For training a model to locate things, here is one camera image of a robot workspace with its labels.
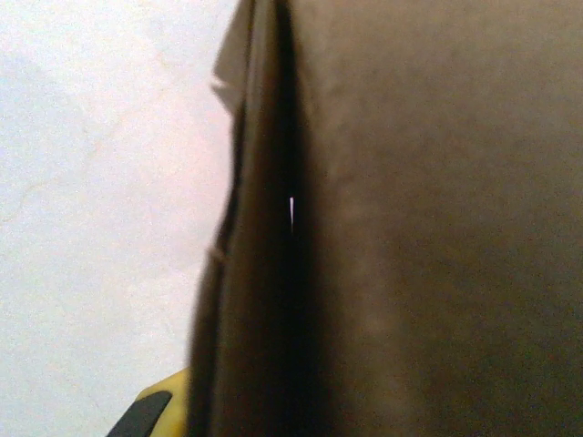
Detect brown cardboard box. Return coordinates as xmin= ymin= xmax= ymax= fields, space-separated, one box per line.
xmin=186 ymin=0 xmax=583 ymax=437

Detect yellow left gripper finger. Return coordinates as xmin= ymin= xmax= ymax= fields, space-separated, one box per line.
xmin=107 ymin=368 xmax=190 ymax=437

